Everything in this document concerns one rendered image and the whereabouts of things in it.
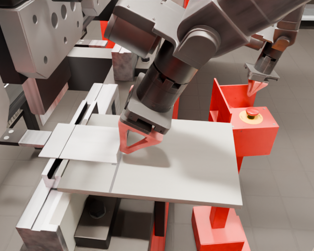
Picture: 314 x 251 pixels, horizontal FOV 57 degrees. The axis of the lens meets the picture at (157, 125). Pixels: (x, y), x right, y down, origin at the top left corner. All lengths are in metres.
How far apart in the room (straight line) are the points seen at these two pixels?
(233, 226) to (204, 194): 1.05
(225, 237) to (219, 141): 0.96
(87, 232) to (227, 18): 0.38
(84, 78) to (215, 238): 0.89
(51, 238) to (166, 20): 0.33
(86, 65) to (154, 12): 0.75
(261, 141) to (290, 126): 1.36
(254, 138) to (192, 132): 0.45
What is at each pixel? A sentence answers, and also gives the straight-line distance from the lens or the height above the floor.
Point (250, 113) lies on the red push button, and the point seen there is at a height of 0.81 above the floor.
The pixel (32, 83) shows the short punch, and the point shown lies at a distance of 0.39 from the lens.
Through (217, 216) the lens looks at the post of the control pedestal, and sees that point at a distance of 1.36.
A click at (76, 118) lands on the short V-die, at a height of 1.00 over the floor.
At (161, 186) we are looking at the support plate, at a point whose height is 1.00.
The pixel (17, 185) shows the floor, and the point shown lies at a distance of 1.90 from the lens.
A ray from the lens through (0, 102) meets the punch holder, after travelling 0.26.
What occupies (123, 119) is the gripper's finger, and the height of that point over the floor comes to 1.09.
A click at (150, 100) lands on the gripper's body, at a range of 0.40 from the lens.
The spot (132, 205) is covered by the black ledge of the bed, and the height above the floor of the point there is 0.88.
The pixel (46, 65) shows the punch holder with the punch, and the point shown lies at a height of 1.19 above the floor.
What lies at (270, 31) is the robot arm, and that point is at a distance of 0.94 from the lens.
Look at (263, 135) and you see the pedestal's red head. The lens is 0.95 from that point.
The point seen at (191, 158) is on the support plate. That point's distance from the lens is 0.47.
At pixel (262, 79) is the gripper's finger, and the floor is 0.87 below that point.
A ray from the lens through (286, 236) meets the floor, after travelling 1.67.
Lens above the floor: 1.33
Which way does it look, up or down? 39 degrees down
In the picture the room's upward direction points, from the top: straight up
